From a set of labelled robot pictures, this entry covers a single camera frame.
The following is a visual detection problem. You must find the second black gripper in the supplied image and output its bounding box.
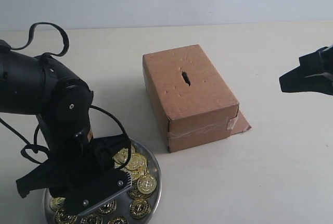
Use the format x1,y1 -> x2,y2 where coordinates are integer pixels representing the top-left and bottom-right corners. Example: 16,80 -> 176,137
279,45 -> 332,95

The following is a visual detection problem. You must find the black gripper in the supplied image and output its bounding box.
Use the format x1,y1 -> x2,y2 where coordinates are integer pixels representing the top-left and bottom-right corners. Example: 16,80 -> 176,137
16,133 -> 132,216

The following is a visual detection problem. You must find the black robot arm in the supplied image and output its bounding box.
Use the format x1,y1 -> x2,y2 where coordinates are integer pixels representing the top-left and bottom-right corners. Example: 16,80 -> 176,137
1,41 -> 132,215

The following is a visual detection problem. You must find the brown cardboard box with slot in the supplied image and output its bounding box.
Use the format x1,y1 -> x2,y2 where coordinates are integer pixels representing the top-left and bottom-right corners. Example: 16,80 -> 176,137
143,44 -> 251,153

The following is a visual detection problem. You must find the gold coin left lower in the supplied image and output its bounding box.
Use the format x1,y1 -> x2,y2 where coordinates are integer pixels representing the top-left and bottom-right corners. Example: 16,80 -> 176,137
49,197 -> 65,212

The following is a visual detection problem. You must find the gold coin center large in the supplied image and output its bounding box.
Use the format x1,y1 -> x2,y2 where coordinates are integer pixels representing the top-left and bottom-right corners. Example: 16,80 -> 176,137
97,200 -> 117,216

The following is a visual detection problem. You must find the gold coin bottom middle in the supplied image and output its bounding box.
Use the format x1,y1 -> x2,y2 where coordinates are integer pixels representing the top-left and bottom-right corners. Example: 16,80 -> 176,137
80,213 -> 103,224

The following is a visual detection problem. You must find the gold coin bottom left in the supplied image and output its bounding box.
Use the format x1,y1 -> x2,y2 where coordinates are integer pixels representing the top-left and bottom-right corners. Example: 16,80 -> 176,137
54,207 -> 78,224

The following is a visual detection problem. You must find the gold coin bottom center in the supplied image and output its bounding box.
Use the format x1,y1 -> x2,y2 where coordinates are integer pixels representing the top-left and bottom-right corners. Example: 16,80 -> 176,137
108,216 -> 129,224

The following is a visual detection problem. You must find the gold coin right upper pile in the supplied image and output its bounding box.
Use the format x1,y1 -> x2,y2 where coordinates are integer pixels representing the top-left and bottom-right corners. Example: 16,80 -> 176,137
125,153 -> 147,170

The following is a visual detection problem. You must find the round steel plate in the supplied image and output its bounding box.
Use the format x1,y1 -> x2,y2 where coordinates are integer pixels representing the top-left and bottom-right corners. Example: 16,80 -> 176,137
44,140 -> 162,223

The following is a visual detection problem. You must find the gold coin right edge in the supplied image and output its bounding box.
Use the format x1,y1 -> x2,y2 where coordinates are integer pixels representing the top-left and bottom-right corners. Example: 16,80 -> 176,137
137,174 -> 157,194

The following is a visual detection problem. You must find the gold coin lower right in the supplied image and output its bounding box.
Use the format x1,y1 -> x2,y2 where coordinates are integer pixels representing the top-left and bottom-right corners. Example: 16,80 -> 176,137
130,198 -> 150,219

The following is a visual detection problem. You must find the black cable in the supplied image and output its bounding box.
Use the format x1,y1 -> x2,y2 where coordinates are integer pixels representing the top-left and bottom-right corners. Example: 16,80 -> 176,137
0,21 -> 132,169

